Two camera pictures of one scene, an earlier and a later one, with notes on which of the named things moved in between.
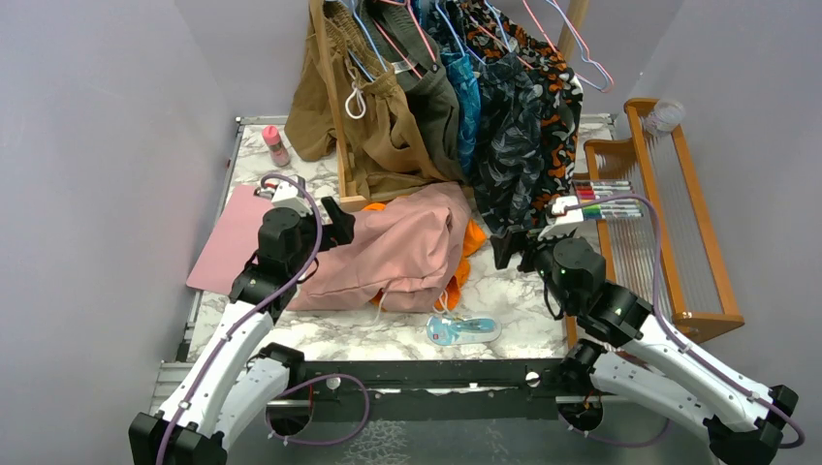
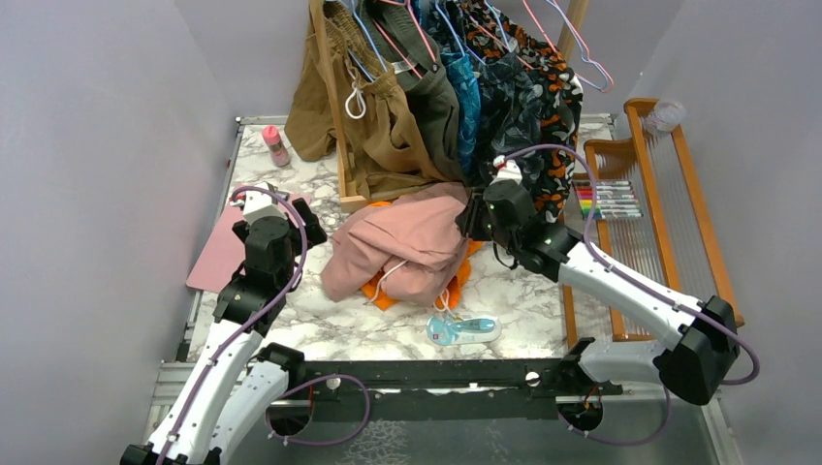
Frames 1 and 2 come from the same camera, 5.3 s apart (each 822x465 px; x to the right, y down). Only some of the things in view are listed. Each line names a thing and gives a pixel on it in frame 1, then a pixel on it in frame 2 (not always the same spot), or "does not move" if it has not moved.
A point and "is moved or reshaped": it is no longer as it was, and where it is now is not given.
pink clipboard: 233,243 does not move
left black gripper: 341,229 to 313,232
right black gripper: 503,248 to 467,220
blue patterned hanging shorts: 467,77 does not move
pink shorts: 406,253 is moved or reshaped
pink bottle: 277,149 does not move
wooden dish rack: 672,251 does not move
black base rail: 427,389 does not move
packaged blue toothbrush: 448,330 does not move
